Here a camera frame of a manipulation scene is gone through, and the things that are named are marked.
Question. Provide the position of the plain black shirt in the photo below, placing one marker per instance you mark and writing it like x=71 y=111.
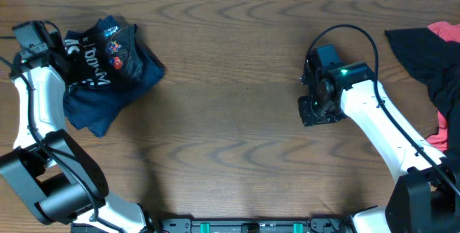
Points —
x=435 y=63

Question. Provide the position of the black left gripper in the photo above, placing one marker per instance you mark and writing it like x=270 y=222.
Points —
x=69 y=60

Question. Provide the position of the black orange patterned jersey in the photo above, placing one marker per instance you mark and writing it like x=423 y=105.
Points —
x=105 y=59

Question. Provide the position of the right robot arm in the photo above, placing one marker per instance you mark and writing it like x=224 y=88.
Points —
x=426 y=193

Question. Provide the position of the folded navy blue shirt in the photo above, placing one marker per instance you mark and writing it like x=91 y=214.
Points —
x=96 y=109

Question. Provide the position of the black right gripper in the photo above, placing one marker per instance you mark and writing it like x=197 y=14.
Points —
x=309 y=119

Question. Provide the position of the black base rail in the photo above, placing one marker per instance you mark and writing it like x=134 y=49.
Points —
x=314 y=224

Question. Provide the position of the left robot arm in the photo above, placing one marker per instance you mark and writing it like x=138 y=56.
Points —
x=53 y=176

